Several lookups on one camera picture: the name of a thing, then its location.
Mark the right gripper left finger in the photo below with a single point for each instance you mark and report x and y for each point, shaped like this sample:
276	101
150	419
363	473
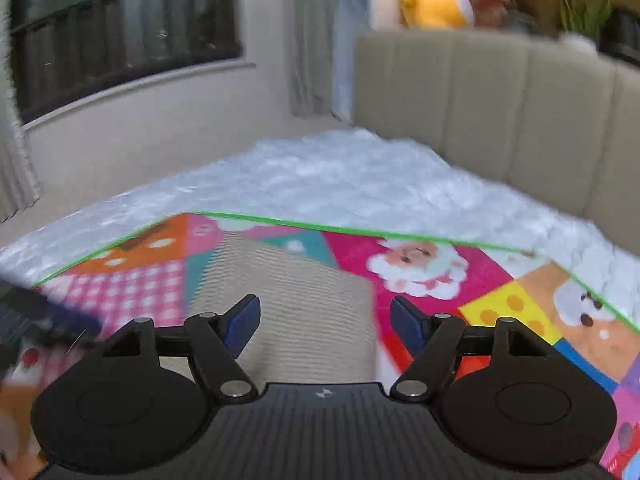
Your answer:
216	341

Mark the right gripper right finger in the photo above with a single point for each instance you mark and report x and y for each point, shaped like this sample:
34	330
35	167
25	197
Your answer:
432	341

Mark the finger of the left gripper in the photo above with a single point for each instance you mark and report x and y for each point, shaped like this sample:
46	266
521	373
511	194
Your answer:
72	327

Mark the beige striped knit sweater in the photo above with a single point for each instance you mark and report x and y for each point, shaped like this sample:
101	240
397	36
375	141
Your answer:
316	322

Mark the colourful cartoon play mat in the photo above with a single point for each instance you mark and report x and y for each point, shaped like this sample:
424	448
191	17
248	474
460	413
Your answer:
547	385

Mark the grey pleated curtain left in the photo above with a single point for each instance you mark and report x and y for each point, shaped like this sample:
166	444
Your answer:
20	188

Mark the white quilted mattress cover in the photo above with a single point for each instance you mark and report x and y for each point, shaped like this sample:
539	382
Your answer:
350	179

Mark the beige padded headboard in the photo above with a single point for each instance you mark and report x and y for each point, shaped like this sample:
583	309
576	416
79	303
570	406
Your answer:
559	125

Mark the dark window with railing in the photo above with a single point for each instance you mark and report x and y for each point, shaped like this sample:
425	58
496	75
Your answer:
65	50

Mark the green plant in white pot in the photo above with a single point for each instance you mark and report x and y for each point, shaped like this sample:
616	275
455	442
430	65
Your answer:
580	24

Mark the grey curtain in corner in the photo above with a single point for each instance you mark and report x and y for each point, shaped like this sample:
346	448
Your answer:
308	26

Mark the black round appliance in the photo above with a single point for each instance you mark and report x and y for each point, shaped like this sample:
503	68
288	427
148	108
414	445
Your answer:
620	36

